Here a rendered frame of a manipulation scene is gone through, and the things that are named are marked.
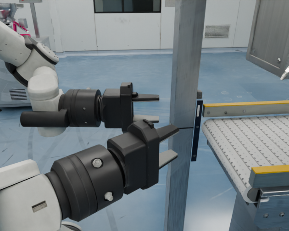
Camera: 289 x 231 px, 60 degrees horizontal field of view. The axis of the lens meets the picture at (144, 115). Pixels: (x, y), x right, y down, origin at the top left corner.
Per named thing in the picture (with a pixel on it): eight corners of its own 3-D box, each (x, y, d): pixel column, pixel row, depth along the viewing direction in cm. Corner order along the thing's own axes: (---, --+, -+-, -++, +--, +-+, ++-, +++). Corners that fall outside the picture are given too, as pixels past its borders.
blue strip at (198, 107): (191, 162, 75) (197, 101, 66) (190, 160, 75) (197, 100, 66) (196, 161, 75) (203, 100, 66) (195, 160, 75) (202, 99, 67)
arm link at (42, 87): (65, 123, 58) (61, 100, 69) (58, 88, 54) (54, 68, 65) (36, 129, 56) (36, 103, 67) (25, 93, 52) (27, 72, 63)
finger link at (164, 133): (182, 133, 43) (154, 145, 40) (169, 126, 45) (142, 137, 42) (182, 125, 42) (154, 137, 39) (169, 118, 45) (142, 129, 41)
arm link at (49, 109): (89, 121, 65) (46, 120, 65) (84, 82, 59) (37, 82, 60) (77, 147, 55) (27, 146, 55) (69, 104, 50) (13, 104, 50)
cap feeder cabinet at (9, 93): (-8, 113, 285) (-28, 46, 251) (10, 95, 336) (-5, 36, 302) (49, 110, 291) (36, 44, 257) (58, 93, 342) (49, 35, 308)
